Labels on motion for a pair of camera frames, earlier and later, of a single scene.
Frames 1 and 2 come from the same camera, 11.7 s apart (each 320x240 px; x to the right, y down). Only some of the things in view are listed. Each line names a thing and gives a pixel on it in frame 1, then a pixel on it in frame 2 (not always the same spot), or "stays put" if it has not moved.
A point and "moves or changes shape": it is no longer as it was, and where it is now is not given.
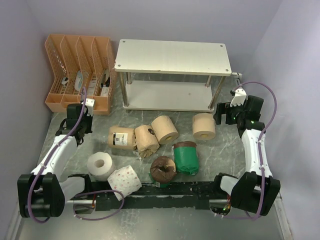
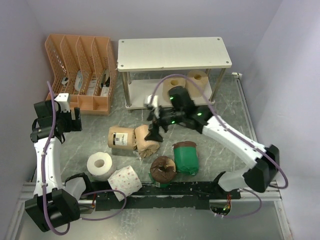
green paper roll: (186, 157) stays put
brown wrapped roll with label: (121, 137) stays put
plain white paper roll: (100, 166) stays put
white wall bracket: (237, 75) stays put
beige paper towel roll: (164, 130) -> (170, 82)
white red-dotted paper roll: (125, 179) stays put
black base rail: (153, 196) stays put
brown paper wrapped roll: (147, 141) stays put
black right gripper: (223, 108) -> (153, 134)
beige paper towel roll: (203, 126) moves or changes shape
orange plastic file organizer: (82, 68) stays put
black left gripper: (89, 118) -> (73, 125)
